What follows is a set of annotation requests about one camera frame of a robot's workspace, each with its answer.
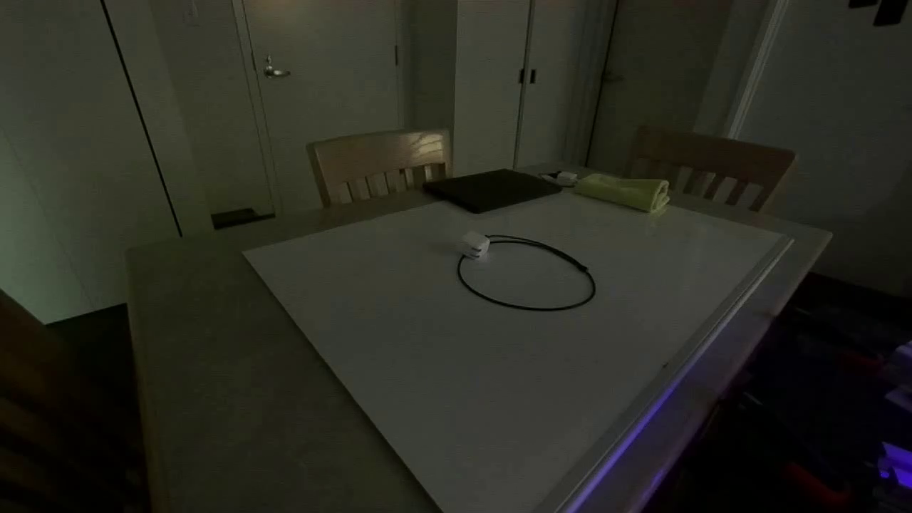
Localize black laptop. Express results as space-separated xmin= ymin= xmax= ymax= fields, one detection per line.
xmin=423 ymin=168 xmax=564 ymax=214

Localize brown wooden chair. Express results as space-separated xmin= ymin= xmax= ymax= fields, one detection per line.
xmin=626 ymin=125 xmax=797 ymax=213

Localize white closet doors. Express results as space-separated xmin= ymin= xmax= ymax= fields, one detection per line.
xmin=454 ymin=0 xmax=606 ymax=178

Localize white door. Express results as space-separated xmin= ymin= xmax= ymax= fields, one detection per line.
xmin=232 ymin=0 xmax=405 ymax=218

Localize white charger with black cable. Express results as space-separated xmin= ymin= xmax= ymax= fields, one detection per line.
xmin=456 ymin=231 xmax=597 ymax=312

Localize white board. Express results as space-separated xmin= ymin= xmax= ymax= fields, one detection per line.
xmin=242 ymin=187 xmax=794 ymax=513

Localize yellow-green folded cloth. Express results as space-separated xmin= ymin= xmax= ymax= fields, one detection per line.
xmin=573 ymin=173 xmax=671 ymax=214

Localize light wooden chair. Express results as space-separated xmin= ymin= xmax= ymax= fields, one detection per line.
xmin=306 ymin=128 xmax=455 ymax=208

